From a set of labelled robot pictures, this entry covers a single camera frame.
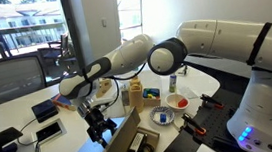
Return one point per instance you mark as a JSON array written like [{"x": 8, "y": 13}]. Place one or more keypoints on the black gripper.
[{"x": 97, "y": 121}]

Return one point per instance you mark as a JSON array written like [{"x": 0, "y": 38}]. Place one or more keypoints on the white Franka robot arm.
[{"x": 232, "y": 36}]

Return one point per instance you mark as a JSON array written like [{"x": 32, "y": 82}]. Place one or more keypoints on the brown cardboard box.
[{"x": 120, "y": 141}]

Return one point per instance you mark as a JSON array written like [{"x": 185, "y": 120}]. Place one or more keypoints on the black power adapter brick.
[{"x": 136, "y": 142}]

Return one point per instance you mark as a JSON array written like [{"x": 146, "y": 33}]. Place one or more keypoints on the clear plastic container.
[{"x": 125, "y": 95}]

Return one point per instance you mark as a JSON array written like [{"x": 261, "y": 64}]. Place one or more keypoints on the wooden block holder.
[{"x": 103, "y": 87}]

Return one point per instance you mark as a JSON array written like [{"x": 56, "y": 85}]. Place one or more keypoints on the beige water bottle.
[{"x": 136, "y": 96}]

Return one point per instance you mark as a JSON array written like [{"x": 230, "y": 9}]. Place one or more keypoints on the blue patterned plate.
[{"x": 156, "y": 116}]

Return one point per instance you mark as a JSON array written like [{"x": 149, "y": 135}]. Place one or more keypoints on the orange and blue book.
[{"x": 63, "y": 101}]

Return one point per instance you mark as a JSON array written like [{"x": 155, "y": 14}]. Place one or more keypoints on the wooden box of blocks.
[{"x": 151, "y": 100}]

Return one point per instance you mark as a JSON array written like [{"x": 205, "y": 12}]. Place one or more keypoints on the yellow toy block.
[{"x": 150, "y": 96}]

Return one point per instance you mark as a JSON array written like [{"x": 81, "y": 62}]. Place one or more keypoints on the table power outlet panel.
[{"x": 49, "y": 131}]

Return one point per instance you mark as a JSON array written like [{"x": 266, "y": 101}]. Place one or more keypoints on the green toy block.
[{"x": 147, "y": 91}]

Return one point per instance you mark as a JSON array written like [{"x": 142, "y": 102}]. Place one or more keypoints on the large blue toy block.
[{"x": 155, "y": 92}]

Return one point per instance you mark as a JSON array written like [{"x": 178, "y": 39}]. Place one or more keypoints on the black rectangular box device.
[{"x": 44, "y": 110}]

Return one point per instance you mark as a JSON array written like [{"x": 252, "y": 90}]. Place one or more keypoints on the white bowl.
[{"x": 173, "y": 99}]

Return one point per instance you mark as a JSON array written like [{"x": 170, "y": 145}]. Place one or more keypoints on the red block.
[{"x": 182, "y": 103}]

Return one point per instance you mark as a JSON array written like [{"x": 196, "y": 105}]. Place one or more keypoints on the tube with blue cap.
[{"x": 173, "y": 83}]

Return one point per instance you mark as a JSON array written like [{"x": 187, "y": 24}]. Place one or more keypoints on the black clamp orange tip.
[
  {"x": 192, "y": 124},
  {"x": 212, "y": 101}
]

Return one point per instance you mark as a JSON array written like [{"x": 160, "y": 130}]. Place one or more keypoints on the clear plastic bag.
[{"x": 188, "y": 92}]

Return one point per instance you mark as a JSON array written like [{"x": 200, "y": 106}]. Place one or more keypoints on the dark balcony chair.
[{"x": 56, "y": 50}]

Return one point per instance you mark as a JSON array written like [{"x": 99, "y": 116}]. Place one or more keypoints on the grey mesh office chair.
[{"x": 9, "y": 79}]

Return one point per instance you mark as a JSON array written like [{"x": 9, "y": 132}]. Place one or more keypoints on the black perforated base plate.
[{"x": 211, "y": 125}]

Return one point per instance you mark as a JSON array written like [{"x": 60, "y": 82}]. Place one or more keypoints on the white wall switch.
[{"x": 104, "y": 22}]

